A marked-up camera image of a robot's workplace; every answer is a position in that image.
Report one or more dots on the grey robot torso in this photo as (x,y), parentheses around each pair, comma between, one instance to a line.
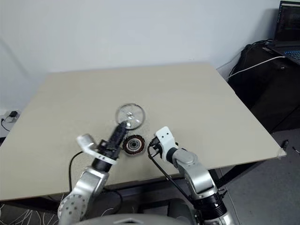
(140,219)

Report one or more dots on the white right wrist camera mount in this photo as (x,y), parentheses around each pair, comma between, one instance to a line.
(165,137)

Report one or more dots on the silver spoked rotor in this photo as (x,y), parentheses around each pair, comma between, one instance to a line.
(131,114)

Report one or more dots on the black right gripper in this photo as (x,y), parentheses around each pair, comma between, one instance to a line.
(156,146)

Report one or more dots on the white power strip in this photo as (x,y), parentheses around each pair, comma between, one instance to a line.
(11,115)

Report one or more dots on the black cabinet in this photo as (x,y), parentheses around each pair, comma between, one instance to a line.
(264,89)

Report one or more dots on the black laptop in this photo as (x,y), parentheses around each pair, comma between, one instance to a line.
(287,28)

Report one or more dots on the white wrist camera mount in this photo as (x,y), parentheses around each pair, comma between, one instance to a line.
(165,137)
(85,141)

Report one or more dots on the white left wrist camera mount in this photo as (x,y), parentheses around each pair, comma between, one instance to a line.
(85,141)

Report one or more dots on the clear table corner guard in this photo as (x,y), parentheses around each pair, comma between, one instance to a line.
(281,153)

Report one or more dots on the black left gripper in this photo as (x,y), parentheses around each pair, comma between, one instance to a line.
(107,151)

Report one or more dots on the round motor housing copper windings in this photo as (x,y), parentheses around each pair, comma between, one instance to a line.
(133,145)

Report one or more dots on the small black floor object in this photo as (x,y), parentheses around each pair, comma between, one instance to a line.
(285,144)

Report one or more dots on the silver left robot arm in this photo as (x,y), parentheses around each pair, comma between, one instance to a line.
(77,201)

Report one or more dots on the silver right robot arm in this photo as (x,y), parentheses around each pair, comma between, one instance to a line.
(194,171)

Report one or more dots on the black table frame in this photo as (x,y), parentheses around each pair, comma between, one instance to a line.
(229,173)

